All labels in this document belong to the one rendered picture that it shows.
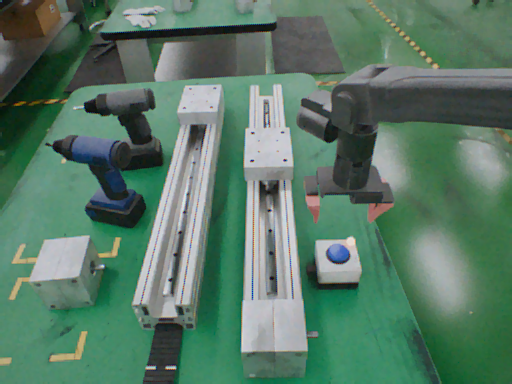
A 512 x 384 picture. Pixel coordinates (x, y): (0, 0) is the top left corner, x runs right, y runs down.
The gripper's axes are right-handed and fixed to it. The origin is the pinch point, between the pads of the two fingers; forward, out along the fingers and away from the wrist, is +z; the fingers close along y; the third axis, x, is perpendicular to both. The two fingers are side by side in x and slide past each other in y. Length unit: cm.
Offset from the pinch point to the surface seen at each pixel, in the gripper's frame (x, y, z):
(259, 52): -163, 15, 36
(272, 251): -1.2, 12.5, 10.6
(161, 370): 20.3, 31.6, 15.1
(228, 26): -153, 30, 18
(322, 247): -1.7, 2.5, 10.2
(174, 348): 16.3, 30.1, 15.4
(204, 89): -58, 31, 4
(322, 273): 4.2, 3.2, 10.6
